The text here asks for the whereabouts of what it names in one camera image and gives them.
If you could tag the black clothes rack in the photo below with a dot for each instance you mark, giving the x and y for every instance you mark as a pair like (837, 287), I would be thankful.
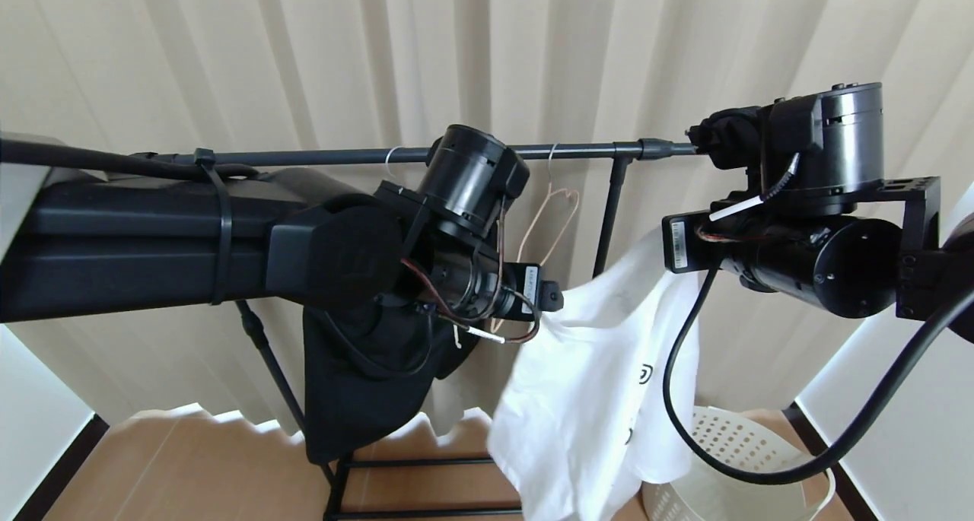
(578, 151)

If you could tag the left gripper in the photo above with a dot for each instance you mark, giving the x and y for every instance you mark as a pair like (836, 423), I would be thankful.
(479, 281)

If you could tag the white garment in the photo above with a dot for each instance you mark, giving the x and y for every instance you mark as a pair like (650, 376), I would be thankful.
(578, 384)

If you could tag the pink clothes hanger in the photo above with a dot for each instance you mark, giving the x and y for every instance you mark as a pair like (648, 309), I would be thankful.
(549, 173)
(388, 156)

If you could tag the white laundry basket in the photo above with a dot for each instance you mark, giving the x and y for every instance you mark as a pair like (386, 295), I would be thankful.
(730, 437)

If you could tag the beige curtain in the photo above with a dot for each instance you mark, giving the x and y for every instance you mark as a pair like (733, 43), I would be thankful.
(304, 49)

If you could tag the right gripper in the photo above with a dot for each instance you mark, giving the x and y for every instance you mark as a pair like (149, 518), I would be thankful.
(806, 262)

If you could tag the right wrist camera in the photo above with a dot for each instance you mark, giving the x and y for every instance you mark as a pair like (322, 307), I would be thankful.
(727, 137)

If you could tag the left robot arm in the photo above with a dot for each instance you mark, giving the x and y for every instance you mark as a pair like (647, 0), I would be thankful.
(152, 239)

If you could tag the black shorts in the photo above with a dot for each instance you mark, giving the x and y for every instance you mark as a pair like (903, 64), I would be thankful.
(358, 399)

